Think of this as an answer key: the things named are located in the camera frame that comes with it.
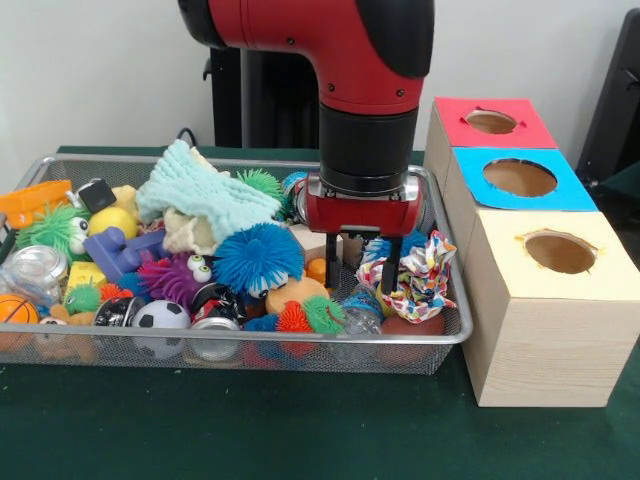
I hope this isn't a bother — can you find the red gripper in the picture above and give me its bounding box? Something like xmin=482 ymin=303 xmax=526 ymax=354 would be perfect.
xmin=304 ymin=172 xmax=426 ymax=294

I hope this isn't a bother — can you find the crushed clear plastic bottle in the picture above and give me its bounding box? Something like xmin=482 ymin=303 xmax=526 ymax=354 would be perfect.
xmin=342 ymin=284 xmax=385 ymax=335

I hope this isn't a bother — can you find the shallow clear mesh bin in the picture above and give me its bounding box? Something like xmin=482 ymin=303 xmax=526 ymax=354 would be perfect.
xmin=0 ymin=153 xmax=474 ymax=375

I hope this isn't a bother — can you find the small blue spiky ball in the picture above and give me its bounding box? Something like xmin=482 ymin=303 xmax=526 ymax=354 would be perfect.
xmin=362 ymin=231 xmax=429 ymax=261

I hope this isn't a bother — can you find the brown toy football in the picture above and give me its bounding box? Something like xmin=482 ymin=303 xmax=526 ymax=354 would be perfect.
xmin=382 ymin=313 xmax=446 ymax=337

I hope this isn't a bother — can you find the large blue spiky ball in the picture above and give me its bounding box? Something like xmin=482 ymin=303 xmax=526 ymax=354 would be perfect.
xmin=213 ymin=222 xmax=306 ymax=296

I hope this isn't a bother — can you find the light blue knitted cloth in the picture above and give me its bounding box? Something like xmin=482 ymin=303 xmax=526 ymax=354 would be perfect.
xmin=135 ymin=139 xmax=282 ymax=236

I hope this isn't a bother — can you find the black and white soccer ball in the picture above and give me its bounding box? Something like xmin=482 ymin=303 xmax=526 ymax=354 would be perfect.
xmin=131 ymin=299 xmax=193 ymax=359

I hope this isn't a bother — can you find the purple plastic block toy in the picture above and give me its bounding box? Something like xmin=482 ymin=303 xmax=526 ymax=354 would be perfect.
xmin=83 ymin=225 xmax=174 ymax=284

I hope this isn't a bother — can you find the dark green side table cloth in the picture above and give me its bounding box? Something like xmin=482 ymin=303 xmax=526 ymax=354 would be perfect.
xmin=597 ymin=159 xmax=640 ymax=201

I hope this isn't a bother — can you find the black panel stand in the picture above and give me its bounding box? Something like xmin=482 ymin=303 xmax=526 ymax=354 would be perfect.
xmin=574 ymin=7 xmax=640 ymax=176

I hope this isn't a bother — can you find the orange plastic toy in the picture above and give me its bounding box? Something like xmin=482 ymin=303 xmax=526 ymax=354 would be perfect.
xmin=0 ymin=179 xmax=74 ymax=229

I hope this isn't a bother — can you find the orange toy basketball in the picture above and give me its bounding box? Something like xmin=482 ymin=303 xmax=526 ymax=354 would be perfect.
xmin=0 ymin=293 xmax=41 ymax=351

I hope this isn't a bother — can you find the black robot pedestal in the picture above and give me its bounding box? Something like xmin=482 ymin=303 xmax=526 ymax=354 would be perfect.
xmin=202 ymin=47 xmax=322 ymax=150

